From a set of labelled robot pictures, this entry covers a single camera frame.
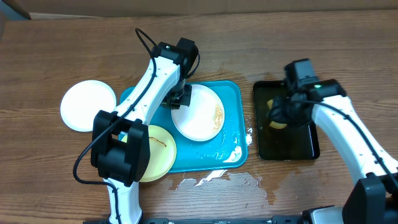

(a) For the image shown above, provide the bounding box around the pink-white plate with sauce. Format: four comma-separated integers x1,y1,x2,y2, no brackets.
171,84,225,142

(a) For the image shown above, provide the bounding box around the yellow plate with sauce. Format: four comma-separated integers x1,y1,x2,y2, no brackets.
128,125,177,182

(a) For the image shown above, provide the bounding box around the black water tray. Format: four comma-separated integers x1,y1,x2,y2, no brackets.
253,81,320,160

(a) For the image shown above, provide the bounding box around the brown cardboard backdrop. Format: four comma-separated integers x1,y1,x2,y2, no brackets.
4,0,397,17

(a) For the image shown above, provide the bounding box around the white plate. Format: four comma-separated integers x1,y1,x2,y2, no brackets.
60,80,117,132

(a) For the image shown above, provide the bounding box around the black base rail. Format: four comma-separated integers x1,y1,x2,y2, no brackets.
83,215,312,224

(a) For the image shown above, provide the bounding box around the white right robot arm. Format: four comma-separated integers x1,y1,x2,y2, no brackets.
267,80,397,223

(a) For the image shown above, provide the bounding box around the teal plastic tray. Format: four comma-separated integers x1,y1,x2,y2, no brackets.
118,80,249,174

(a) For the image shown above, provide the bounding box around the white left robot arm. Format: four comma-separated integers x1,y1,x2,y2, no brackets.
88,38,200,223

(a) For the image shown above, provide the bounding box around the green yellow sponge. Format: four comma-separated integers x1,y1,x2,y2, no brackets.
267,100,287,129

